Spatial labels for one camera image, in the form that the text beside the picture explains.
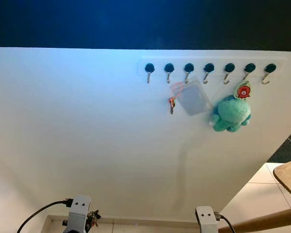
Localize dark key bunch red tag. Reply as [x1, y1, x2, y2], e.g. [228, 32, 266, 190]
[86, 210, 101, 230]

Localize dark knob metal hook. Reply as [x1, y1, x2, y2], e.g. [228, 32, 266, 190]
[223, 63, 236, 85]
[145, 63, 155, 84]
[261, 63, 277, 85]
[164, 63, 175, 84]
[184, 63, 195, 84]
[242, 63, 256, 83]
[203, 63, 215, 84]

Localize round red white tag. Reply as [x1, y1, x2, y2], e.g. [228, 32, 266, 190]
[234, 82, 253, 100]

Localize teal plush toy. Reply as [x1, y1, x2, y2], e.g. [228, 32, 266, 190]
[211, 95, 252, 133]

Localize clear plastic card holder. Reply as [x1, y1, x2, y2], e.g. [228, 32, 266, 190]
[176, 78, 213, 117]

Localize white wall hook rail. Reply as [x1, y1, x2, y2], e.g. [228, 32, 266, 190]
[138, 58, 286, 77]

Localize round wooden rail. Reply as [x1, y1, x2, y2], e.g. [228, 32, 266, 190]
[231, 206, 291, 233]

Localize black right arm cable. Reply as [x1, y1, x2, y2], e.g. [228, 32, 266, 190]
[216, 214, 237, 233]

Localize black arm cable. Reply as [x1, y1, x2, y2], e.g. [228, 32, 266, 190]
[216, 214, 237, 233]
[17, 199, 73, 233]

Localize keys on red cord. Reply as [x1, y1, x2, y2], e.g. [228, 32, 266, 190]
[168, 82, 186, 115]

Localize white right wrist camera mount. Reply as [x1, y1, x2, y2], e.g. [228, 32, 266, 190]
[195, 206, 220, 233]

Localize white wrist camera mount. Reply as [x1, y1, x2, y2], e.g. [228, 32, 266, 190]
[195, 206, 220, 233]
[65, 195, 93, 233]

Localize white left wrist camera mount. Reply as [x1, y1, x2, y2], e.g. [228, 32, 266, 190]
[65, 195, 93, 233]

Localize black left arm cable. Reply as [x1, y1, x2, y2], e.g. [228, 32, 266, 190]
[17, 199, 73, 233]

